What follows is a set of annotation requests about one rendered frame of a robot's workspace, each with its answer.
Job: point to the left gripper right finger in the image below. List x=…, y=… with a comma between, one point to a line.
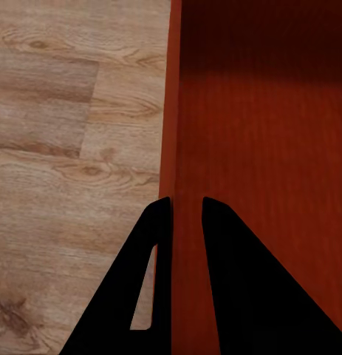
x=260, y=309

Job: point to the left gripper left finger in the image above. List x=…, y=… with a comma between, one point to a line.
x=104, y=326

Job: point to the storage box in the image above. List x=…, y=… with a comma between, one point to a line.
x=253, y=118

